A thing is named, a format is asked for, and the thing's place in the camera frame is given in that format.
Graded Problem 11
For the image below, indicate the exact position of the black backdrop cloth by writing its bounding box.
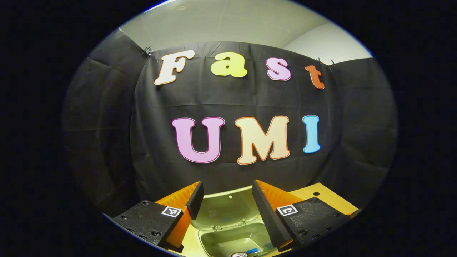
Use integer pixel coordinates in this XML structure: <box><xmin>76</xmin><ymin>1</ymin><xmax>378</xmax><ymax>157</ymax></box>
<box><xmin>61</xmin><ymin>29</ymin><xmax>398</xmax><ymax>215</ymax></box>

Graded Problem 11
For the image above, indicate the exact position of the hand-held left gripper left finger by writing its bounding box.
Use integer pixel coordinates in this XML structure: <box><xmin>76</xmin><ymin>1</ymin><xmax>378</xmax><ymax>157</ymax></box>
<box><xmin>112</xmin><ymin>181</ymin><xmax>205</xmax><ymax>253</ymax></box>

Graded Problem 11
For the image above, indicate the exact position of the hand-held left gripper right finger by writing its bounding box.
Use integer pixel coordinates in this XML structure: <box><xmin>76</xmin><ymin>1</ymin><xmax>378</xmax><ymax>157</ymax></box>
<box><xmin>252</xmin><ymin>179</ymin><xmax>352</xmax><ymax>250</ymax></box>

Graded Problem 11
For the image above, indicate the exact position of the green desktop garbage bin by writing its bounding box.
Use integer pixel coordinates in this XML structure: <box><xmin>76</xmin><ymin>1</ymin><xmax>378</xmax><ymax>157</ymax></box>
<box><xmin>186</xmin><ymin>186</ymin><xmax>286</xmax><ymax>257</ymax></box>

